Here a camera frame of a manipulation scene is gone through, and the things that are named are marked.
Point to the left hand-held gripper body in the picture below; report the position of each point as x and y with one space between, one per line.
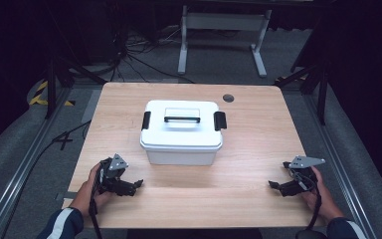
107 181

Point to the white metal stand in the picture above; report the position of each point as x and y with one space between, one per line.
224 21

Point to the white plastic storage box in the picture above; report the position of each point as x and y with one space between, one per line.
179 157

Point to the person's left hand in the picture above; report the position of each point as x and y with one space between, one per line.
86 195

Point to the person's right hand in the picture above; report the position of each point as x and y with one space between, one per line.
325 202

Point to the black metal stand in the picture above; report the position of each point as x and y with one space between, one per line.
322 96
50 86

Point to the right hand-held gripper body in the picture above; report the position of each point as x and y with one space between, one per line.
306 177

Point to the black box latch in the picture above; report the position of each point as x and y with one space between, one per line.
146 120
220 120

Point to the grey table grommet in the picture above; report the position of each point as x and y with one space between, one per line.
228 98

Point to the aluminium floor rail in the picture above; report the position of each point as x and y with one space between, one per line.
341 166
20 176

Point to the white box lid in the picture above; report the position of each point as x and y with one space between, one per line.
182 137

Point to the yellow black floor tape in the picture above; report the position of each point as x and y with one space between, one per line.
36 98

